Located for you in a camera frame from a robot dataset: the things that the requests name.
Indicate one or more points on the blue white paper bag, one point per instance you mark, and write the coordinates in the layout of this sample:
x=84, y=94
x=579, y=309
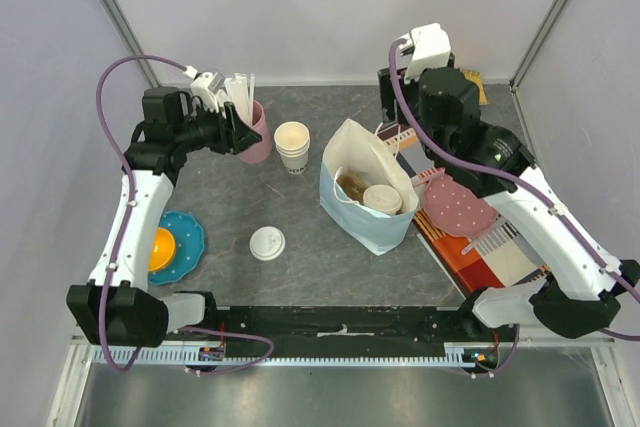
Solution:
x=353, y=149

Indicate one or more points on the white plastic cup lid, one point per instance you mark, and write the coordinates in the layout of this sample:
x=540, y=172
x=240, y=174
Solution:
x=267, y=243

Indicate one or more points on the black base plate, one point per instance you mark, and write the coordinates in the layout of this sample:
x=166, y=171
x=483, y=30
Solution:
x=355, y=331

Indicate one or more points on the yellow woven basket tray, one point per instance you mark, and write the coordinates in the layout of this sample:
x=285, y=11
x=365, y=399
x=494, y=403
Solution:
x=477, y=78

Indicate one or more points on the orange bowl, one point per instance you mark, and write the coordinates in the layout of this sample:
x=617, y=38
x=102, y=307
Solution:
x=163, y=251

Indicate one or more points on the pink dotted plate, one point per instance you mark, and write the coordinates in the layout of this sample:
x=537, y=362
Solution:
x=456, y=210

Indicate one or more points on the bundle of wrapped straws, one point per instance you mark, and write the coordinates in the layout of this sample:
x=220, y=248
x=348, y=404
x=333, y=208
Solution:
x=240, y=89

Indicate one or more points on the pink handled fork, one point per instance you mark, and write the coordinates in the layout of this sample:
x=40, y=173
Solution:
x=472, y=245

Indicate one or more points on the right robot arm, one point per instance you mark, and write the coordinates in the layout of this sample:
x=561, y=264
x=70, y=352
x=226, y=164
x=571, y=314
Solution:
x=579, y=293

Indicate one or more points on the colourful patchwork placemat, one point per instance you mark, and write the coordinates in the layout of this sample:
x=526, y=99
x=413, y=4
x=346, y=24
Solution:
x=502, y=259

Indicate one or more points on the stack of paper cups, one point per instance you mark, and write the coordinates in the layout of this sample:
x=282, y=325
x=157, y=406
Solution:
x=292, y=141

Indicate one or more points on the brown cardboard cup carrier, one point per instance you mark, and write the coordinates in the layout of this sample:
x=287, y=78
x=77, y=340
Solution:
x=353, y=186

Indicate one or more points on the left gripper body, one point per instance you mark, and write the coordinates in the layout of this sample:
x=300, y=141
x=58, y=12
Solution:
x=212, y=131

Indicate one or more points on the blue dotted plate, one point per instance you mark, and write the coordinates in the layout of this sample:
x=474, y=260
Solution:
x=191, y=242

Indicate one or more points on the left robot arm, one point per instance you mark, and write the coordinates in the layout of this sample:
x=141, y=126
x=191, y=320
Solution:
x=114, y=307

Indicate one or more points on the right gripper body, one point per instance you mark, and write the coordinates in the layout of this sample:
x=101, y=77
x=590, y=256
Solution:
x=388, y=97

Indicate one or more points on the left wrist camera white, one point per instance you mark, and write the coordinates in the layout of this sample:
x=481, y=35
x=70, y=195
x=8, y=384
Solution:
x=205, y=86

